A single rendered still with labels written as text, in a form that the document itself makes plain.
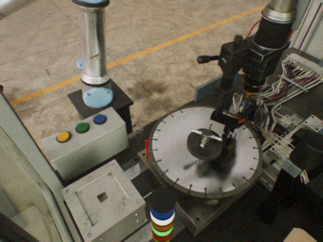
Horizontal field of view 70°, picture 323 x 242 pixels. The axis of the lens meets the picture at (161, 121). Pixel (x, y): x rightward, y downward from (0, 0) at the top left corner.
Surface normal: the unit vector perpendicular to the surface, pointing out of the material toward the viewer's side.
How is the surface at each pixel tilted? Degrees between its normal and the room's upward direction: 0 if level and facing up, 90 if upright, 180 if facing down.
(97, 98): 97
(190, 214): 0
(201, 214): 0
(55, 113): 0
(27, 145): 90
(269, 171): 90
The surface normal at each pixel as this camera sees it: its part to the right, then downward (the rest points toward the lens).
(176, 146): 0.00, -0.67
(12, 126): 0.60, 0.60
